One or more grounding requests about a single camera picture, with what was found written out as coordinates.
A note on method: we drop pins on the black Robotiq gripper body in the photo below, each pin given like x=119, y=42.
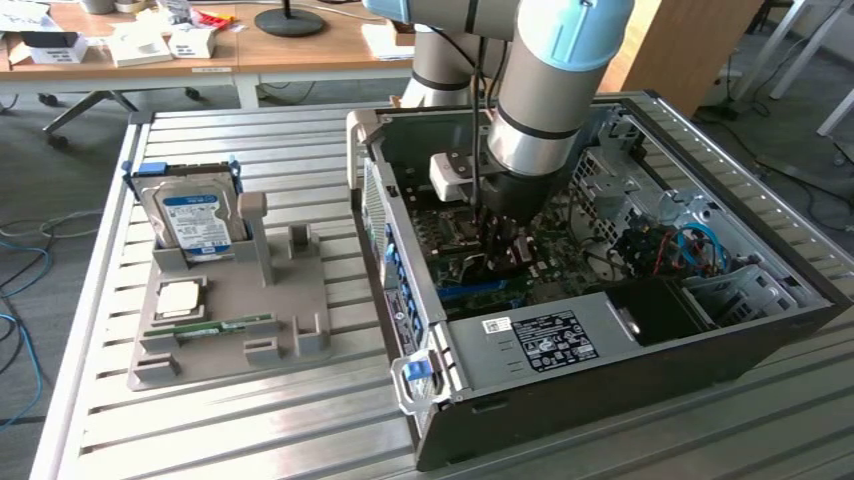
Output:
x=524, y=197

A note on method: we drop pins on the black Nvidia graphics card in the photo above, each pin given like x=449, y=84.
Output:
x=470, y=274

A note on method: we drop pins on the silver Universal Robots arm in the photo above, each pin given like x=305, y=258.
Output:
x=541, y=100

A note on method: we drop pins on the green RAM stick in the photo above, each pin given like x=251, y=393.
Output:
x=454, y=249
x=201, y=328

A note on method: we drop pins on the CPU socket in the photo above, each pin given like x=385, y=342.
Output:
x=461, y=227

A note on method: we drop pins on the green Dell motherboard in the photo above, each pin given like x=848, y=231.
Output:
x=574, y=265

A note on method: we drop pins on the blue expansion slot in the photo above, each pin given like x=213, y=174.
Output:
x=467, y=292

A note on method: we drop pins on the silver perforated drive cage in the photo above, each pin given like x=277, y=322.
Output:
x=621, y=200

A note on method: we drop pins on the silver power supply unit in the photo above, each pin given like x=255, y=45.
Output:
x=481, y=360

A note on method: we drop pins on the grey blue case latch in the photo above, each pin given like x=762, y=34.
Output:
x=415, y=370

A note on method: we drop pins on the open black PC case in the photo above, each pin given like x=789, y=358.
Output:
x=601, y=400

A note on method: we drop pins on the silver disk bay tray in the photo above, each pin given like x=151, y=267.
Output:
x=741, y=295

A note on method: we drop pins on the white paper stack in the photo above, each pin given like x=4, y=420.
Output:
x=387, y=47

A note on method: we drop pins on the wooden cabinet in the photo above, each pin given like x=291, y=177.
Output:
x=688, y=50

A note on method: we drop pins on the grey parts rack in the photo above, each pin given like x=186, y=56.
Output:
x=227, y=300

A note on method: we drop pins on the hard disk with blue carrier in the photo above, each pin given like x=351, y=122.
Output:
x=190, y=225

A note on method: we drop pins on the silver CPU chip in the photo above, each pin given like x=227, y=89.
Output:
x=175, y=300

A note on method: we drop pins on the black round lamp base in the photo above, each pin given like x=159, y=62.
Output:
x=290, y=25

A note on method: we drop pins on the white table leg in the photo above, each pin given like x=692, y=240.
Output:
x=809, y=50

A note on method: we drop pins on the red yellow small item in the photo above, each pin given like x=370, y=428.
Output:
x=217, y=20

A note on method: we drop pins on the small white box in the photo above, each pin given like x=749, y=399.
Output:
x=190, y=45

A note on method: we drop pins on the white printed package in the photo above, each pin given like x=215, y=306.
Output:
x=177, y=10

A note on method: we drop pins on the flat white box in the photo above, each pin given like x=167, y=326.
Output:
x=134, y=57

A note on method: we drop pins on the tape roll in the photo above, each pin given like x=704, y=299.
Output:
x=129, y=6

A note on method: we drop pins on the grey cup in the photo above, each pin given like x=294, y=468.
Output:
x=99, y=6

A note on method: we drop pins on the white box black lid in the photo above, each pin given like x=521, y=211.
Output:
x=57, y=52

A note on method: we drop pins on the brown cardboard flap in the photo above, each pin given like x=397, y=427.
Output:
x=14, y=55

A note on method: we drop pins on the loose printed papers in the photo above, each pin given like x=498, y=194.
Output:
x=23, y=20

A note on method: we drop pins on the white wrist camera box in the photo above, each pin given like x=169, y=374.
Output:
x=454, y=177

